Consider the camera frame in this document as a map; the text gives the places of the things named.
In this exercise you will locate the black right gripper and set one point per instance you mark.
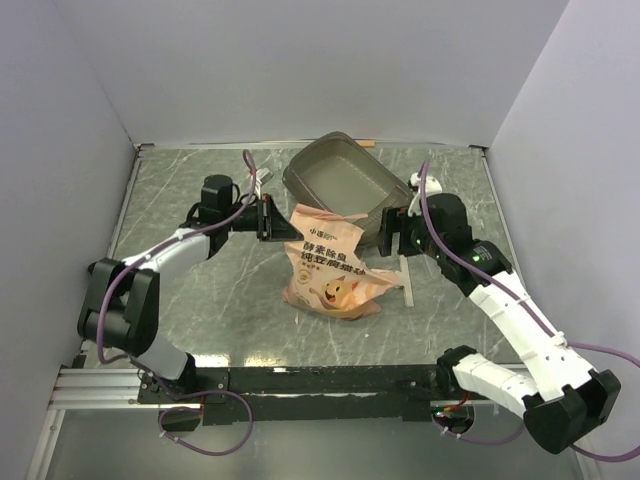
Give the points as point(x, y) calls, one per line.
point(396, 219)

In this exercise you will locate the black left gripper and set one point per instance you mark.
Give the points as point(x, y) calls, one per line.
point(271, 225)

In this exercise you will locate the white bag sealing clip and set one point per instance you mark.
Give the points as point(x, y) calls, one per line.
point(404, 275)

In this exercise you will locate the orange cat litter bag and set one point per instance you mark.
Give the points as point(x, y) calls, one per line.
point(328, 277)

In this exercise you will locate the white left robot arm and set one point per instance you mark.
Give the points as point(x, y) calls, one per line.
point(121, 308)

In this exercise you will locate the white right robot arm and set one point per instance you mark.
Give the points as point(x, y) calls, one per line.
point(561, 397)

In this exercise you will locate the grey plastic litter box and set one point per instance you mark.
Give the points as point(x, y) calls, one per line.
point(336, 174)

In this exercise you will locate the small orange wooden piece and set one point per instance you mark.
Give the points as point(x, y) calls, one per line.
point(368, 143)

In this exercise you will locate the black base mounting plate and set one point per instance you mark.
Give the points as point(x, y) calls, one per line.
point(408, 392)

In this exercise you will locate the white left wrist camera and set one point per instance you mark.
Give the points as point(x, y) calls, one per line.
point(260, 177)

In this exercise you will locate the aluminium rail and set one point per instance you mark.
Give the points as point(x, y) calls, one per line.
point(95, 389)

